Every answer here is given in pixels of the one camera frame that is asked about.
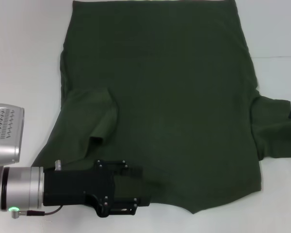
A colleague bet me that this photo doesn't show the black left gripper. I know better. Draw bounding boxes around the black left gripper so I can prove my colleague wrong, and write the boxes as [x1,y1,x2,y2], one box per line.
[43,159,144,218]

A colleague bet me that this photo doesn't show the dark green shirt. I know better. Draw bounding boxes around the dark green shirt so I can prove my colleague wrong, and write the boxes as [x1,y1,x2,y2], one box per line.
[33,0,291,215]

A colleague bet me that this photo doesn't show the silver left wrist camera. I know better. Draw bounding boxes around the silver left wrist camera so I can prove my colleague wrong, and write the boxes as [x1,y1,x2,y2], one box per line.
[0,102,25,182]

